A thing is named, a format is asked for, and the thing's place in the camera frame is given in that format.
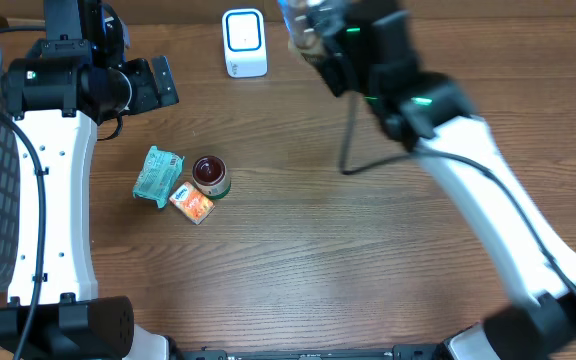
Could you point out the beige paper pouch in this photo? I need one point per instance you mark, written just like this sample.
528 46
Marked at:
303 30

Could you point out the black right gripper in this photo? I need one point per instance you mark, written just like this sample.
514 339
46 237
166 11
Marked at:
333 78

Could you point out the white barcode scanner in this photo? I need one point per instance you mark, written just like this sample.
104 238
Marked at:
244 43

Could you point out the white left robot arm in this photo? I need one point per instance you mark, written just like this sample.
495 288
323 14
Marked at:
55 106

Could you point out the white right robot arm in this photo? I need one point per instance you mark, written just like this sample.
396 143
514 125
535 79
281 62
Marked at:
364 47

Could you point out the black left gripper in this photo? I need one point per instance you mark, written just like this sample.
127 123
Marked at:
152 94

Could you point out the orange tissue pack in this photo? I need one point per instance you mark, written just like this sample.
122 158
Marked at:
192 203

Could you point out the green wet wipes pack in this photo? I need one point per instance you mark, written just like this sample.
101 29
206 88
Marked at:
159 173

